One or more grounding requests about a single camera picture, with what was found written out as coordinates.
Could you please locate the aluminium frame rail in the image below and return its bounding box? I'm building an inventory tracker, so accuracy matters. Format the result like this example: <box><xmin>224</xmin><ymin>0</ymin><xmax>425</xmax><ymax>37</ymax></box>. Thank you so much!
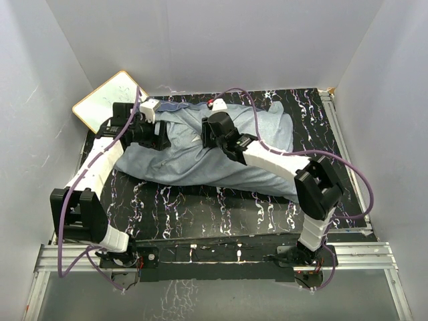
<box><xmin>23</xmin><ymin>88</ymin><xmax>414</xmax><ymax>321</ymax></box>

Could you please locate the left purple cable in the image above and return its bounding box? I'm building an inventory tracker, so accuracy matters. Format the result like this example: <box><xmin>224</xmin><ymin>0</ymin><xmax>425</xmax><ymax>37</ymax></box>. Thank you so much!
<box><xmin>57</xmin><ymin>85</ymin><xmax>148</xmax><ymax>292</ymax></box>

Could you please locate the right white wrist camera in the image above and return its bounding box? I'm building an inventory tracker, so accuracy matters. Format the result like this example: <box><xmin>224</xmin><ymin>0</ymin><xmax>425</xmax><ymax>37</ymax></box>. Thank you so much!
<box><xmin>207</xmin><ymin>98</ymin><xmax>227</xmax><ymax>113</ymax></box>

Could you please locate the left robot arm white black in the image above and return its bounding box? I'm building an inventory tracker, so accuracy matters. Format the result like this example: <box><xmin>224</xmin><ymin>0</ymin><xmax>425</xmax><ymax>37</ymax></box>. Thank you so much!
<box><xmin>49</xmin><ymin>98</ymin><xmax>171</xmax><ymax>267</ymax></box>

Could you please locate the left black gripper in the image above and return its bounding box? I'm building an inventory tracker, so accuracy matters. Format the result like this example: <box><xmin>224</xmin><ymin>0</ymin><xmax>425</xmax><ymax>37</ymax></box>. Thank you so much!
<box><xmin>128</xmin><ymin>114</ymin><xmax>170</xmax><ymax>151</ymax></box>

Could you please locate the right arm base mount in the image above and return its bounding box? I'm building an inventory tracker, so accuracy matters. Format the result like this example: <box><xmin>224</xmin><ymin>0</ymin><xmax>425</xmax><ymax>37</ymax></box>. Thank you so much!
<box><xmin>263</xmin><ymin>241</ymin><xmax>338</xmax><ymax>293</ymax></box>

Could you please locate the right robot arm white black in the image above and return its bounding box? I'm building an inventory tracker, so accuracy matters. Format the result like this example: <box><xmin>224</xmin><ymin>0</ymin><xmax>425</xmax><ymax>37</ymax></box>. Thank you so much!
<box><xmin>202</xmin><ymin>112</ymin><xmax>344</xmax><ymax>265</ymax></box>

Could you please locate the white board orange edge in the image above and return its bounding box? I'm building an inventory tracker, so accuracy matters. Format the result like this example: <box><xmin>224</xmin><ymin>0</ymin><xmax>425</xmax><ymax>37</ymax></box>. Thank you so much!
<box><xmin>72</xmin><ymin>71</ymin><xmax>138</xmax><ymax>134</ymax></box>

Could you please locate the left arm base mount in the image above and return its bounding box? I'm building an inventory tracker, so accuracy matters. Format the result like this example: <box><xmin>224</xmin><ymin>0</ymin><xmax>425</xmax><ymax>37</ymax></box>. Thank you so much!
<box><xmin>96</xmin><ymin>245</ymin><xmax>159</xmax><ymax>291</ymax></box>

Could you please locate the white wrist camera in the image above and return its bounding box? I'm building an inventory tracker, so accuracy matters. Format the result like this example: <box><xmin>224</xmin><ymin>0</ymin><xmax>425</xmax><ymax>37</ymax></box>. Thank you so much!
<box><xmin>139</xmin><ymin>98</ymin><xmax>161</xmax><ymax>124</ymax></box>
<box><xmin>207</xmin><ymin>98</ymin><xmax>227</xmax><ymax>113</ymax></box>

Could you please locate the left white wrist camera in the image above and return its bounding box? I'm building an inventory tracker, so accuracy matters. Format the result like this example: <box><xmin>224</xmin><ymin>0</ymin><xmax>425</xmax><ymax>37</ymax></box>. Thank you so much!
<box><xmin>139</xmin><ymin>98</ymin><xmax>161</xmax><ymax>124</ymax></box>

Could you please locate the blue fish print pillowcase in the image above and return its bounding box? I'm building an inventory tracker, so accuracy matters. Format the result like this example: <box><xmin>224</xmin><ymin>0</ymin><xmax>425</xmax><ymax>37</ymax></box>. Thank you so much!
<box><xmin>115</xmin><ymin>101</ymin><xmax>298</xmax><ymax>202</ymax></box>

